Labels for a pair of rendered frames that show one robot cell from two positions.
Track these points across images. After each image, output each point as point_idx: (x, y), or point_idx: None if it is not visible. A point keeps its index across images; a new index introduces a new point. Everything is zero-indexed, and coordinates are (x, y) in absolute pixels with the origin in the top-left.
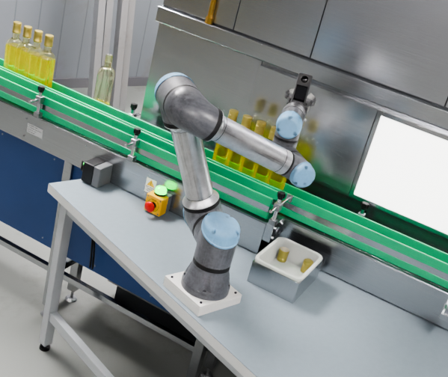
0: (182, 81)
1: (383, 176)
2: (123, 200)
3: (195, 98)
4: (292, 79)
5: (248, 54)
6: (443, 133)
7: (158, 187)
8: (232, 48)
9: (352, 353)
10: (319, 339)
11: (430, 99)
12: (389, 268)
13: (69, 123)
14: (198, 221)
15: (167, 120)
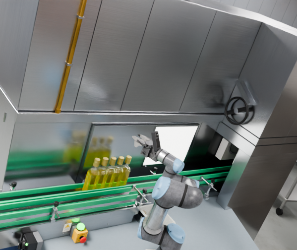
0: (179, 184)
1: None
2: (58, 246)
3: (197, 191)
4: (114, 126)
5: (87, 122)
6: (179, 124)
7: (81, 225)
8: (76, 122)
9: (207, 238)
10: (198, 242)
11: (173, 111)
12: None
13: None
14: (163, 236)
15: (169, 206)
